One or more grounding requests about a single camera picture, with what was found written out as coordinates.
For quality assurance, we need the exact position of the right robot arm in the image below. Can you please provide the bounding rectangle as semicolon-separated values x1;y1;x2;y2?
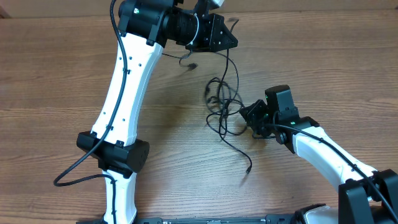
239;85;397;223

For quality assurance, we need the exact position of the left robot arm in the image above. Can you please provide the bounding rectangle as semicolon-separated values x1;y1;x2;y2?
76;0;238;223

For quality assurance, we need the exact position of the thick black USB cable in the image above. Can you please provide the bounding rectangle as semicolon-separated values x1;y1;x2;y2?
161;18;246;138

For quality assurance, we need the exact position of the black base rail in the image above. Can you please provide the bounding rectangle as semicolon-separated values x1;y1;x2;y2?
76;213;299;224

